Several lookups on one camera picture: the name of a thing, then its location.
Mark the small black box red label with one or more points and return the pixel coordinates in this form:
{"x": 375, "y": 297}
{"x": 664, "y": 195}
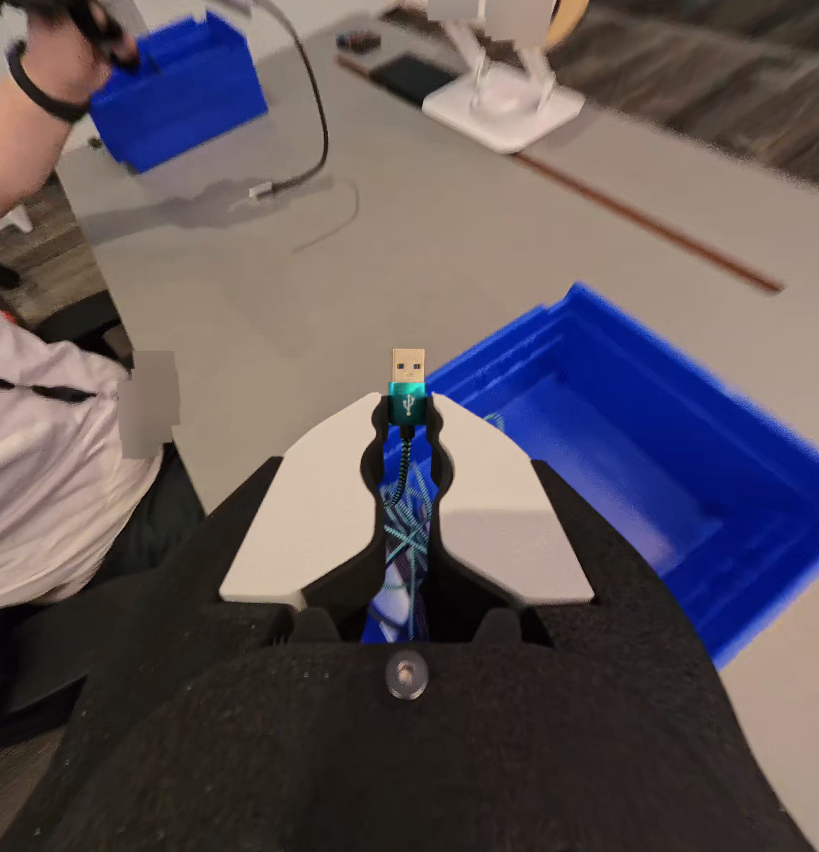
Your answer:
{"x": 369, "y": 41}

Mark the person's left hand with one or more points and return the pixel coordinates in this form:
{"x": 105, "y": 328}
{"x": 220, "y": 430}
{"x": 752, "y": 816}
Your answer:
{"x": 63, "y": 60}

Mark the person's pale shirt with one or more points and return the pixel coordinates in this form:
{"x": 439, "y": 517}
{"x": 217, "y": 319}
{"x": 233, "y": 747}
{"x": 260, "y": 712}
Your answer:
{"x": 50, "y": 499}

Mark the dark cloth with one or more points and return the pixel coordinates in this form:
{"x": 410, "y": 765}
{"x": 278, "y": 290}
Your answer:
{"x": 150, "y": 519}

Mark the blue bin with black divider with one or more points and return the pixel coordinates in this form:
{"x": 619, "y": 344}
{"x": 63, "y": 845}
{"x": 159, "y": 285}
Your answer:
{"x": 616, "y": 432}

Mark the person's left forearm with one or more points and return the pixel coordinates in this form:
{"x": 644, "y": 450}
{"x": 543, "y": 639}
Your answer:
{"x": 17, "y": 153}

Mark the blue plastic bin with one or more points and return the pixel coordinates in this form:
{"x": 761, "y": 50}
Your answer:
{"x": 183, "y": 100}

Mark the black wristband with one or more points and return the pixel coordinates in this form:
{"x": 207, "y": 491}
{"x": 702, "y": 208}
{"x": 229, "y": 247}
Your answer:
{"x": 43, "y": 100}

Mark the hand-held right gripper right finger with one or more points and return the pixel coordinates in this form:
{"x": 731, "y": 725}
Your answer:
{"x": 509, "y": 532}

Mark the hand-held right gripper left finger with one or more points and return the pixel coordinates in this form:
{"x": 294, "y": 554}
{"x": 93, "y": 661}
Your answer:
{"x": 303, "y": 526}

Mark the wide grey usb hub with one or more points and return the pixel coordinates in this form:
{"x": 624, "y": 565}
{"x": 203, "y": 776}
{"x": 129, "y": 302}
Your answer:
{"x": 324, "y": 133}

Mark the wooden document stand white base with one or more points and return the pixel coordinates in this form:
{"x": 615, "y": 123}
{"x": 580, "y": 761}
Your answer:
{"x": 509, "y": 113}

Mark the small black box blue label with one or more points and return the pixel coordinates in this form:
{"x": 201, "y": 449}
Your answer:
{"x": 346, "y": 41}

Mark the black chair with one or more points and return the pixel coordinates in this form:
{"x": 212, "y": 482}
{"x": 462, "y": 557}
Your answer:
{"x": 83, "y": 326}

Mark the black phone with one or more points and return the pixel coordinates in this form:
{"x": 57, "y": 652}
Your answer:
{"x": 409, "y": 76}

